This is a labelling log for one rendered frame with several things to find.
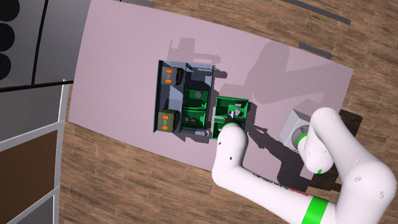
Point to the grey metal shelf rack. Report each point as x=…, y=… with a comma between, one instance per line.
x=194, y=76

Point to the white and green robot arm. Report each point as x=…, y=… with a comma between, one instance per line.
x=368, y=184

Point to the green open-front storage bin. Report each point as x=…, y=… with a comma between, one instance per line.
x=226, y=104

